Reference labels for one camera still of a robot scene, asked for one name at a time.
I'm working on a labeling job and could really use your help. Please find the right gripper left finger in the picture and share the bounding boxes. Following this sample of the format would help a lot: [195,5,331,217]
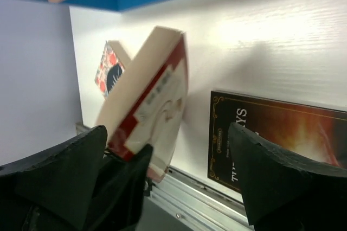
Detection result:
[1,126,107,230]

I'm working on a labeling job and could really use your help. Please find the aluminium mounting rail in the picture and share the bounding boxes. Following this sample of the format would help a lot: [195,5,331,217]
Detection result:
[75,121,250,231]

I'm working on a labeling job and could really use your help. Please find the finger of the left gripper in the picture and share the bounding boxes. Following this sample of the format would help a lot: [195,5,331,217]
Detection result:
[89,144,153,230]

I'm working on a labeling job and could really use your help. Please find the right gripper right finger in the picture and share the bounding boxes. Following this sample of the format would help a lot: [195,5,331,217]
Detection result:
[228,123,346,230]

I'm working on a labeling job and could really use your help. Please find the Three Days to See book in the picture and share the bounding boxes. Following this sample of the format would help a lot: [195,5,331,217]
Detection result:
[207,91,346,191]

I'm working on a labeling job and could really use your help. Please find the brown Edward Tulane book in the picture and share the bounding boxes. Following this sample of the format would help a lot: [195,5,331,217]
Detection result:
[95,26,189,183]

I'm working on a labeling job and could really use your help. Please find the Little Women book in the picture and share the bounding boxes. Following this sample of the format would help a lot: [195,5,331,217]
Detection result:
[94,40,131,99]

